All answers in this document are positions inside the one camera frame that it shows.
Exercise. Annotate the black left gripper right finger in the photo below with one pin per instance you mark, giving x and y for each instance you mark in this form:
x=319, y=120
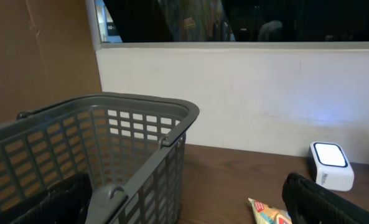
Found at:
x=309, y=203

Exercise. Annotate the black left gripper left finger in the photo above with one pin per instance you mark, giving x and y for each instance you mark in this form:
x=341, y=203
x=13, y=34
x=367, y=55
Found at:
x=66, y=202

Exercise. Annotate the yellow snack chip bag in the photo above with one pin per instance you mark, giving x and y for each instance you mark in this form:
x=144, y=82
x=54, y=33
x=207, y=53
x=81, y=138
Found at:
x=266, y=214

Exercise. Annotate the white barcode scanner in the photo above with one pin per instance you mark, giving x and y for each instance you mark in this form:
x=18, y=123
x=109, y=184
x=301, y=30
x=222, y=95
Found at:
x=329, y=166

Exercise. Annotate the grey plastic shopping basket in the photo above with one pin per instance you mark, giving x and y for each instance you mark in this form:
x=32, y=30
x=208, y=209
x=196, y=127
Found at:
x=131, y=146

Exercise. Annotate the dark window pane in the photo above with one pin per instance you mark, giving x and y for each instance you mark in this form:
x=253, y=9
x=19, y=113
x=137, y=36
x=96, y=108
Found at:
x=127, y=21

